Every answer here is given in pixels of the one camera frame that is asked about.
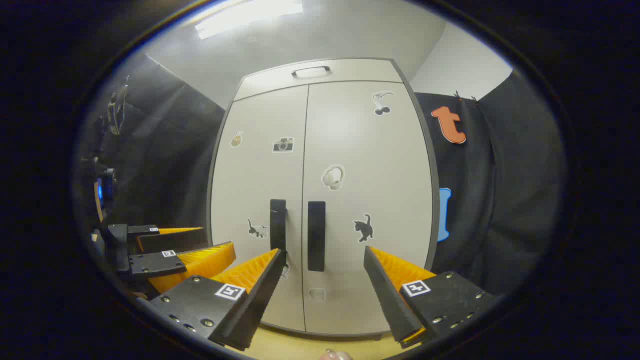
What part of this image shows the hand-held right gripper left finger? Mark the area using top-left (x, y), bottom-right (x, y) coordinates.
top-left (149, 248), bottom-right (288, 352)

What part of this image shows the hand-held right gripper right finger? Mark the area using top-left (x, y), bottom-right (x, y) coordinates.
top-left (363, 245), bottom-right (496, 350)

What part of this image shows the black door handle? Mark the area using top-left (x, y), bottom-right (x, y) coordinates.
top-left (270, 199), bottom-right (288, 266)
top-left (307, 201), bottom-right (327, 273)

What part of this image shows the white cabinet door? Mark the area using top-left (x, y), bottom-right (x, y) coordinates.
top-left (210, 85), bottom-right (310, 333)
top-left (302, 81), bottom-right (435, 337)

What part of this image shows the white double-door shoe cabinet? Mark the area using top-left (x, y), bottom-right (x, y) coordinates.
top-left (206, 57), bottom-right (441, 341)

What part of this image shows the white cabinet drawer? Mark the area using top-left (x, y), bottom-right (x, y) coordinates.
top-left (234, 59), bottom-right (404, 102)

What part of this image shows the black backdrop cloth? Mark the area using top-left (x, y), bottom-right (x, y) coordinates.
top-left (414, 70), bottom-right (568, 296)
top-left (87, 52), bottom-right (227, 251)

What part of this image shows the ceiling light panel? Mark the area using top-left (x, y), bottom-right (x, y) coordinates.
top-left (194, 0), bottom-right (305, 41)

